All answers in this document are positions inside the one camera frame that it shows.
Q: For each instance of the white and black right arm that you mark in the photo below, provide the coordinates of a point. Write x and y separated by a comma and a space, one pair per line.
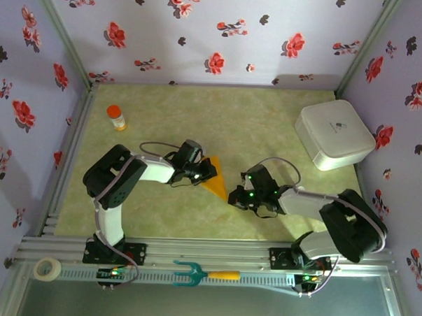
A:
300, 204

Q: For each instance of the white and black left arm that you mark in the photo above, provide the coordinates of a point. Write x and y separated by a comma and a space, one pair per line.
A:
158, 171

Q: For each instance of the white square lidded box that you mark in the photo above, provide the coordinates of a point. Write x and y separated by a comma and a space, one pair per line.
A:
334, 132

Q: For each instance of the orange-capped pill bottle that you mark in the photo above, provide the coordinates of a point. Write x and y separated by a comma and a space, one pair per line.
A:
116, 119

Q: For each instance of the small circuit board with LEDs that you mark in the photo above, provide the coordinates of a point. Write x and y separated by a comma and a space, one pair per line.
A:
307, 279
111, 274

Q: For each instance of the white tape roll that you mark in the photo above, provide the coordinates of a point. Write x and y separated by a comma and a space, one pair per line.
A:
57, 272

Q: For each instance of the aluminium rail beam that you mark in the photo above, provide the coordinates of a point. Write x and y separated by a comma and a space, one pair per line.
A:
210, 250

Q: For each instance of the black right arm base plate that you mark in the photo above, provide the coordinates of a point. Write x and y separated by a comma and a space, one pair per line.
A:
278, 259

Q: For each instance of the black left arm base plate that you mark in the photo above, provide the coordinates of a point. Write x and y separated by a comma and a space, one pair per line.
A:
137, 252

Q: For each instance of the aluminium side rail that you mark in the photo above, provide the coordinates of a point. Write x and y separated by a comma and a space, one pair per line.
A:
72, 152

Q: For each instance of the aluminium corner post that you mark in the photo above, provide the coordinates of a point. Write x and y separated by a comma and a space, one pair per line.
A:
367, 46
64, 36

